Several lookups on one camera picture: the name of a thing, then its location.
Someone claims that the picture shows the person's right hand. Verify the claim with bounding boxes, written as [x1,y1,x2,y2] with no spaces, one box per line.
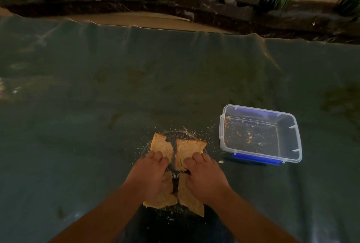
[184,153,233,206]

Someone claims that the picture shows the person's left forearm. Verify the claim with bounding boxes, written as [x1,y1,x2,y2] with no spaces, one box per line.
[48,183,147,243]

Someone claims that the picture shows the person's right forearm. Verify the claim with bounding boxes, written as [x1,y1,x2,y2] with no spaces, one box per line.
[209,188,300,243]

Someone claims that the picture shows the clear plastic container, blue clips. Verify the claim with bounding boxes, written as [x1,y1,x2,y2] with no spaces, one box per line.
[219,104,303,166]

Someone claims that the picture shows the person's dark trousers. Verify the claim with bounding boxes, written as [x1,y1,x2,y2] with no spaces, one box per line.
[123,206,234,243]

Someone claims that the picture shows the person's left hand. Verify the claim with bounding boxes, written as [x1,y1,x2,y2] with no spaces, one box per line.
[124,151,175,204]

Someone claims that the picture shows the teal plastic sheet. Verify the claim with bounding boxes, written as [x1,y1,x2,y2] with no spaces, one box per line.
[0,12,360,243]

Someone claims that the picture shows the clear glass plate, striped centre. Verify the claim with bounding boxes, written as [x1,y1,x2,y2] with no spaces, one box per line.
[140,130,210,216]

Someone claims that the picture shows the dark stone ledge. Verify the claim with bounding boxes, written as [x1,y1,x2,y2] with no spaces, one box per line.
[0,0,360,45]

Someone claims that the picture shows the narrow torn flatbread piece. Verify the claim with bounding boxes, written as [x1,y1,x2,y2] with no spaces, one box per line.
[143,133,178,209]

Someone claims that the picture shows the beige flat board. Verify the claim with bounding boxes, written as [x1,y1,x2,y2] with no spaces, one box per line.
[49,11,234,35]

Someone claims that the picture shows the wide torn flatbread piece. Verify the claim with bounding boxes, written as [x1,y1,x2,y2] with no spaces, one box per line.
[175,138,208,218]

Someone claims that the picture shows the scatter of bread crumbs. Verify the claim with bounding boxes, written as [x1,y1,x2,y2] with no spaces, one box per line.
[132,127,225,167]

